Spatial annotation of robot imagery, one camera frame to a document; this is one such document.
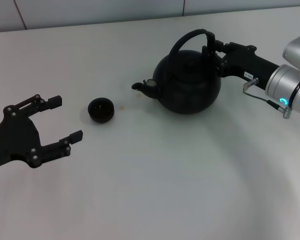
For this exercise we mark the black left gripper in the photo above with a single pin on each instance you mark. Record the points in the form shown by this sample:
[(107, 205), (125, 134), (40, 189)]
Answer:
[(15, 140)]

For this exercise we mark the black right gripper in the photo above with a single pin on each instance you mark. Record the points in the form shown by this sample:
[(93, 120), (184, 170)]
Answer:
[(247, 65)]

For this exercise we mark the small dark teacup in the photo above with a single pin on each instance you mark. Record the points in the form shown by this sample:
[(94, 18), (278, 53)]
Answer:
[(101, 115)]

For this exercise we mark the black round teapot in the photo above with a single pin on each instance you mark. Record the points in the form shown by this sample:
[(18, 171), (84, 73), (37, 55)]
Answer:
[(185, 95)]

